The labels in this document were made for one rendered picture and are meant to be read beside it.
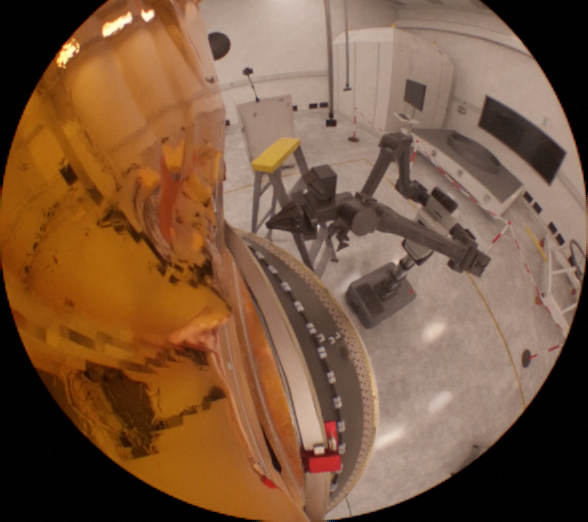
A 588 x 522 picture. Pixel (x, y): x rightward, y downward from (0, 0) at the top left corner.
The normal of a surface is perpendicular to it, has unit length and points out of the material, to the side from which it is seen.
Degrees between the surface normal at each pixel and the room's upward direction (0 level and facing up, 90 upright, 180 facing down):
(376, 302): 0
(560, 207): 90
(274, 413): 0
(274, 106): 90
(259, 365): 0
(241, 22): 90
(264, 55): 90
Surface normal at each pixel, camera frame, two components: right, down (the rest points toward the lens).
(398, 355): -0.08, -0.65
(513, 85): -0.95, 0.29
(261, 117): 0.31, 0.71
